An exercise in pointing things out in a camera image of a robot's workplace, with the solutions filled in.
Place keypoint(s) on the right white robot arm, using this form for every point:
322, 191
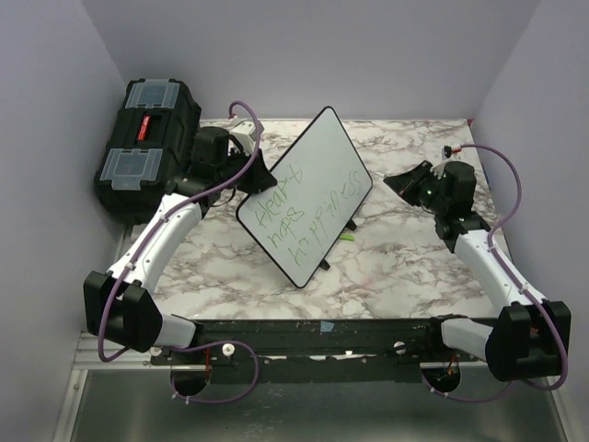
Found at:
529, 338

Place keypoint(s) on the white whiteboard black frame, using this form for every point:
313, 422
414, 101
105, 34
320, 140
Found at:
321, 184

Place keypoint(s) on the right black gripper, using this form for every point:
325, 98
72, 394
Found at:
407, 183

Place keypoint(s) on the black plastic toolbox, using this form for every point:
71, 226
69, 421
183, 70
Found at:
149, 145

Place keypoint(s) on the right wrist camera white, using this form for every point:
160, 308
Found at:
449, 153

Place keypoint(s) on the blue tape piece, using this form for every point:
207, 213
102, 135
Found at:
326, 326

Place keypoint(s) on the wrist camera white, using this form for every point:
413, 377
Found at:
449, 153
246, 134

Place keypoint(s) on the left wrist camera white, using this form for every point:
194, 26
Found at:
246, 134

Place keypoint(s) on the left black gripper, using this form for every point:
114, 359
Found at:
260, 176

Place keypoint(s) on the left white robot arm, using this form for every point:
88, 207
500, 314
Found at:
119, 303

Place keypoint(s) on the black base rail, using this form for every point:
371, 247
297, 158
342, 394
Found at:
295, 351

